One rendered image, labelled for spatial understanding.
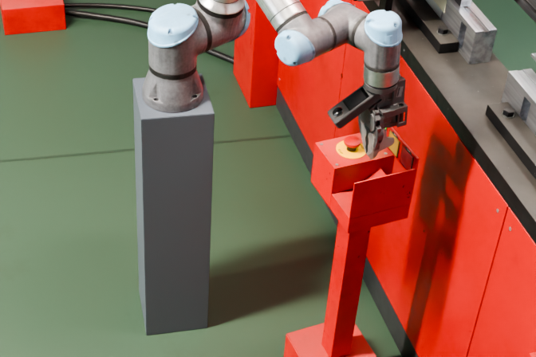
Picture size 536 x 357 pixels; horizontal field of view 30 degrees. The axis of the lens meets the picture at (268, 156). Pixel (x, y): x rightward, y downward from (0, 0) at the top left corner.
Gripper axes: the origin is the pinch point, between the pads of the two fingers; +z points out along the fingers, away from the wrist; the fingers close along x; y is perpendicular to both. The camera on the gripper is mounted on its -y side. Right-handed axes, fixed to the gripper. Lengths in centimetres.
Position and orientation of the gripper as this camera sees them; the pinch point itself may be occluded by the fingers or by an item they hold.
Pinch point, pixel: (368, 154)
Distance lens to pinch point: 225.7
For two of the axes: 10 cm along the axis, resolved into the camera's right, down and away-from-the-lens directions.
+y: 9.2, -2.7, 2.9
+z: 0.3, 7.7, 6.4
